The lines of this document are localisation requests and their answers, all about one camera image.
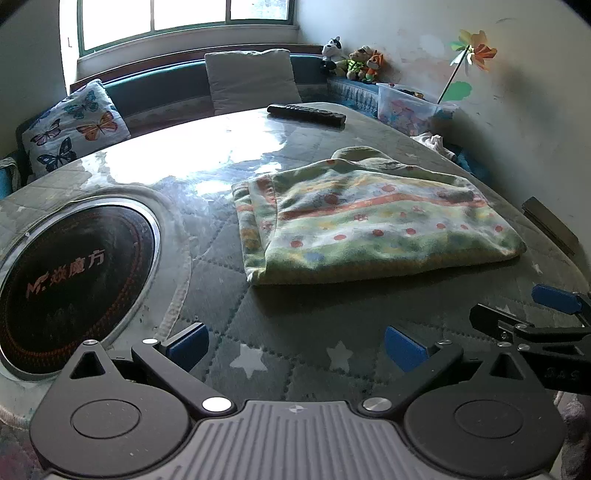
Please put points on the window with green frame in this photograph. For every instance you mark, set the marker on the window with green frame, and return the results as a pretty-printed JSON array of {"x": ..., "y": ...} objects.
[{"x": 102, "y": 24}]

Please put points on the colourful paper pinwheel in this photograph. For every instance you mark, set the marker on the colourful paper pinwheel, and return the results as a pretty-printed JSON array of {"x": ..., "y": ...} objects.
[{"x": 472, "y": 50}]

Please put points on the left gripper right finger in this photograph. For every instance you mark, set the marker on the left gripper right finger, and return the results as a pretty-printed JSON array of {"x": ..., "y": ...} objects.
[{"x": 406, "y": 352}]

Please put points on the black remote control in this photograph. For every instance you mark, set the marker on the black remote control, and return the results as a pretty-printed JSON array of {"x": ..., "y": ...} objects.
[{"x": 307, "y": 114}]

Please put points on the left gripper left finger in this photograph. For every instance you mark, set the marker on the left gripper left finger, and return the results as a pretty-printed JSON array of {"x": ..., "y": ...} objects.
[{"x": 187, "y": 347}]

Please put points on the clear plastic storage box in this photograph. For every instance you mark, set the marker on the clear plastic storage box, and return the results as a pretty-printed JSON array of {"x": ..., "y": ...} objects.
[{"x": 401, "y": 109}]

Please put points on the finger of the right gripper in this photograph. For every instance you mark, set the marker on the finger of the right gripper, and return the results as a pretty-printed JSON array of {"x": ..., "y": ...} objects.
[{"x": 557, "y": 299}]

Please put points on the grey cushion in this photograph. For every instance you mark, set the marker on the grey cushion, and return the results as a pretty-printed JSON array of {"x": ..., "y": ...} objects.
[{"x": 246, "y": 80}]

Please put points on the round black induction cooker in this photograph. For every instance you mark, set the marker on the round black induction cooker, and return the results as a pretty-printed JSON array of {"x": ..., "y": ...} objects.
[{"x": 73, "y": 279}]

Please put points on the teal bench sofa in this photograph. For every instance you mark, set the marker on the teal bench sofa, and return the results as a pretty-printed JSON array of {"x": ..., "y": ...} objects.
[{"x": 161, "y": 97}]

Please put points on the colourful patterned child garment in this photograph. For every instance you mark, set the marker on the colourful patterned child garment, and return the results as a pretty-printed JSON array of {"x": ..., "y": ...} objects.
[{"x": 361, "y": 215}]

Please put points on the dark wooden chair back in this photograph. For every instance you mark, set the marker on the dark wooden chair back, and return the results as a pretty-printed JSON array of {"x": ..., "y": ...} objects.
[{"x": 551, "y": 225}]

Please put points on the butterfly print pillow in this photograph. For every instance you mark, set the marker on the butterfly print pillow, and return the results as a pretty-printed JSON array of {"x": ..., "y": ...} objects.
[{"x": 82, "y": 123}]

